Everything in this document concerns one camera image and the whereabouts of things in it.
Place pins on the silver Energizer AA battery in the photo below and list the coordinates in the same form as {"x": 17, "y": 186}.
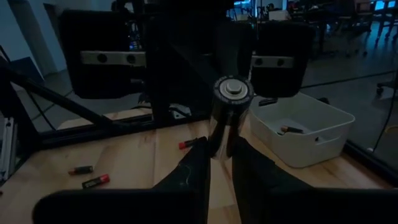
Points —
{"x": 230, "y": 124}

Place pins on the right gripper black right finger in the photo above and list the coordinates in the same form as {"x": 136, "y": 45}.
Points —
{"x": 264, "y": 193}

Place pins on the black panel with silver strip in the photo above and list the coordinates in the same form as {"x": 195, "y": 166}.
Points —
{"x": 280, "y": 40}
{"x": 93, "y": 34}

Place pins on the silver aluminium extrusion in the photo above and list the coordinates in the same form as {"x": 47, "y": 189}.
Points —
{"x": 7, "y": 149}

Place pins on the red and black AA battery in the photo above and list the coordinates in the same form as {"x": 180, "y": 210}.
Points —
{"x": 186, "y": 144}
{"x": 96, "y": 181}

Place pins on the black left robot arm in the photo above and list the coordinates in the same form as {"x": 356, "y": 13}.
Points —
{"x": 186, "y": 46}

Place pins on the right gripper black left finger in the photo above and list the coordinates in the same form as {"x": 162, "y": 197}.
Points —
{"x": 189, "y": 186}

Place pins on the light grey plastic bin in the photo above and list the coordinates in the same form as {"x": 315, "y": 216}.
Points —
{"x": 311, "y": 149}

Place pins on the black aluminium table frame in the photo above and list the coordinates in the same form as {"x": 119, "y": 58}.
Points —
{"x": 93, "y": 133}

